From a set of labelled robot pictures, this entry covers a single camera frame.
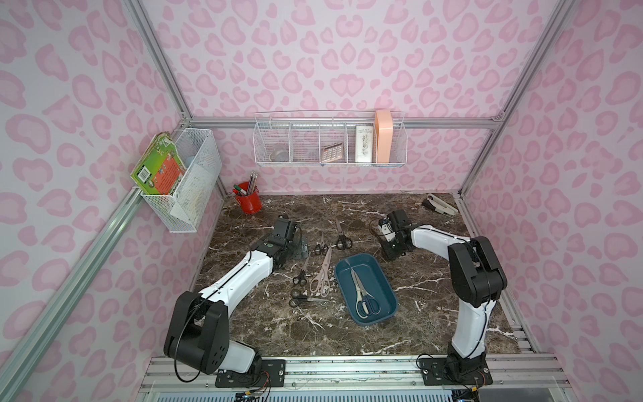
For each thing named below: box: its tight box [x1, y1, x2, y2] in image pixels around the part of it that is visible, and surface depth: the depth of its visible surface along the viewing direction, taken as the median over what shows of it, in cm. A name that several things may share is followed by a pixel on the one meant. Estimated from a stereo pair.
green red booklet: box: [130, 131, 187, 196], surface depth 73 cm
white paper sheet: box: [169, 163, 218, 231], surface depth 86 cm
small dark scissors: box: [314, 231, 330, 256], surface depth 103 cm
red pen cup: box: [236, 181, 263, 215], surface depth 112 cm
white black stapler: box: [421, 193, 459, 218], surface depth 115 cm
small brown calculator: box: [321, 142, 344, 163], surface depth 95 cm
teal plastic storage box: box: [334, 253, 399, 326], surface depth 92 cm
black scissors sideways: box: [288, 288, 329, 309], surface depth 90 cm
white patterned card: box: [354, 125, 374, 164], surface depth 94 cm
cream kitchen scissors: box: [344, 258, 381, 320], surface depth 88 cm
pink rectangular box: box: [375, 109, 394, 164], surface depth 84 cm
